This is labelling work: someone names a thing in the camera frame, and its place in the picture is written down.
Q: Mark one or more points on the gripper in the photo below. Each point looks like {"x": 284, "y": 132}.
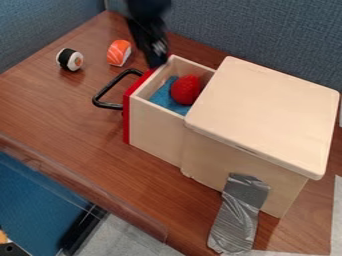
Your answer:
{"x": 150, "y": 39}

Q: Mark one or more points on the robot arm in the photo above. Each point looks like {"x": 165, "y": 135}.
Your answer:
{"x": 143, "y": 8}

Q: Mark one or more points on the drawer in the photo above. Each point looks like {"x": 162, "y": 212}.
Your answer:
{"x": 153, "y": 110}

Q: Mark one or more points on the orange salmon sushi toy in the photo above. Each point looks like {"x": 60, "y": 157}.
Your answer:
{"x": 119, "y": 52}

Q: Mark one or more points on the red toy strawberry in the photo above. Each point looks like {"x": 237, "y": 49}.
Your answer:
{"x": 185, "y": 89}

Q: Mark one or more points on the blue cloth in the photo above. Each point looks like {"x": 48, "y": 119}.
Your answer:
{"x": 167, "y": 98}

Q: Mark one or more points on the black maki sushi roll toy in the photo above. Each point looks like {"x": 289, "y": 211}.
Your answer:
{"x": 70, "y": 59}

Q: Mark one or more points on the grey tape strip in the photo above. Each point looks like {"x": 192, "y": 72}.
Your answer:
{"x": 238, "y": 213}

